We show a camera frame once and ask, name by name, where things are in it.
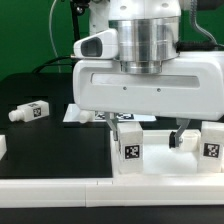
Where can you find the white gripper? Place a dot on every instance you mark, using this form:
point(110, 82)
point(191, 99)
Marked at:
point(190, 86)

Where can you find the white square table top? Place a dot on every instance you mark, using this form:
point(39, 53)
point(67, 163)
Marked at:
point(161, 161)

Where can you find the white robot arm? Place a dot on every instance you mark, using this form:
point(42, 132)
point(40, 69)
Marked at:
point(152, 58)

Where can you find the white marker sheet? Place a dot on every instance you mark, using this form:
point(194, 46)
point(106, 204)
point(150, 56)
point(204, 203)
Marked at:
point(72, 115)

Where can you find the white front obstacle bar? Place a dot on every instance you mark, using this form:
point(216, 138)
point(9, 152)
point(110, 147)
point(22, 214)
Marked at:
point(112, 192)

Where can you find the white obstacle bar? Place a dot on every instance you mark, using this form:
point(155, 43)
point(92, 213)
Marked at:
point(112, 192)
point(3, 147)

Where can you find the white left obstacle bar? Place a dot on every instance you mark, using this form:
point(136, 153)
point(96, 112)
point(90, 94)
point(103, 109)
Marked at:
point(3, 147)

